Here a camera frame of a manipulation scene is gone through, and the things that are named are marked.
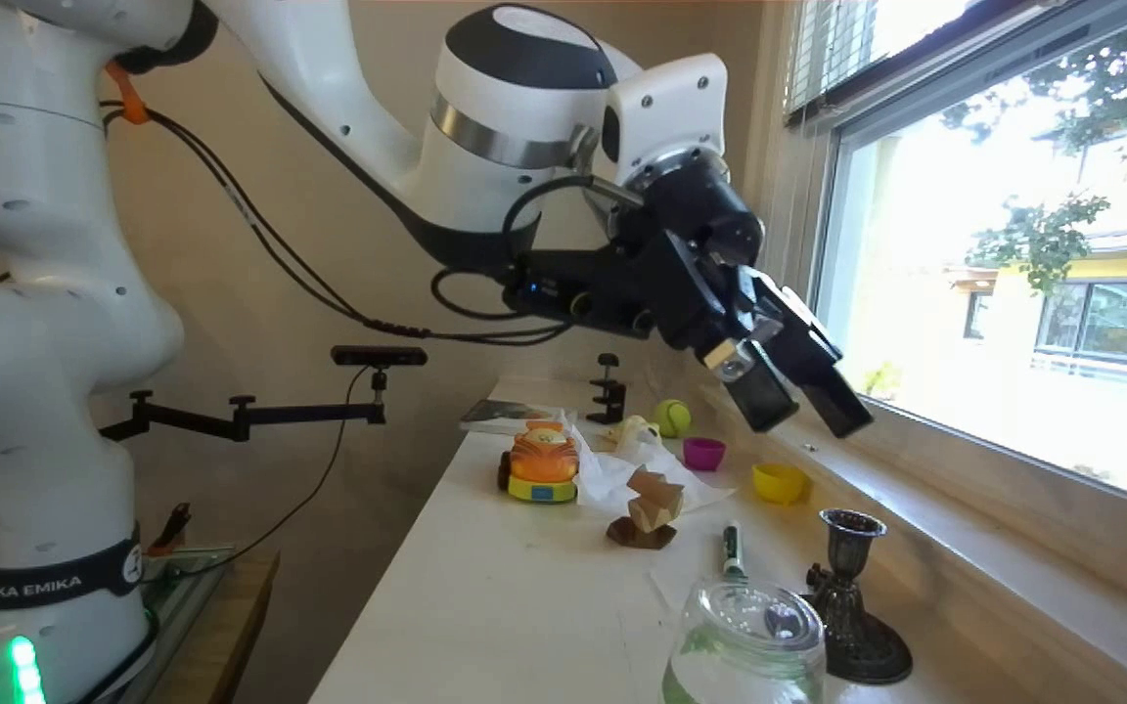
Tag red black cable clips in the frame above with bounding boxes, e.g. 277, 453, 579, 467
148, 497, 199, 560

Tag black metal candlestick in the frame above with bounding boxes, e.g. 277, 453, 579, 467
802, 505, 920, 688

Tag white plastic bag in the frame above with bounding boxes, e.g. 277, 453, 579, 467
544, 407, 731, 528

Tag black camera cable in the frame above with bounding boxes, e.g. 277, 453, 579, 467
215, 368, 377, 568

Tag orange toy train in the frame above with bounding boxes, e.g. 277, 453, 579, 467
493, 415, 586, 514

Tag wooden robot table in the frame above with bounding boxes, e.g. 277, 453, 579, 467
128, 545, 285, 704

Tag pink small cup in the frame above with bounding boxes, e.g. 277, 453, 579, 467
677, 435, 731, 479

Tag clear glass cup green band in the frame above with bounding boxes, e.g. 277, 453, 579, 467
659, 575, 834, 704

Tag black stereo camera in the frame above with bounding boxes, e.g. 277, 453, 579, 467
328, 341, 435, 372

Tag green tennis ball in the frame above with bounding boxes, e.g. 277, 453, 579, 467
654, 397, 698, 444

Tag white framed glass window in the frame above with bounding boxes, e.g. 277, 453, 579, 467
779, 0, 1127, 502

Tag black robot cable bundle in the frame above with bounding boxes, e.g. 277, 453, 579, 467
97, 71, 595, 354

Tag black table clamp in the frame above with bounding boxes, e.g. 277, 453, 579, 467
582, 349, 629, 429

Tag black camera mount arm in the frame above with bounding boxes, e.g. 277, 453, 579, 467
97, 368, 390, 450

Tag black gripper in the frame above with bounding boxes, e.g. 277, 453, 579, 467
615, 144, 881, 444

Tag wooden block toy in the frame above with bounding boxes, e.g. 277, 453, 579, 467
603, 467, 688, 553

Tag yellow plush toy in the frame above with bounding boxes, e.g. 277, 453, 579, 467
612, 410, 667, 457

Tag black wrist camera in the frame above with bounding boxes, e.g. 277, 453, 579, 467
504, 242, 675, 341

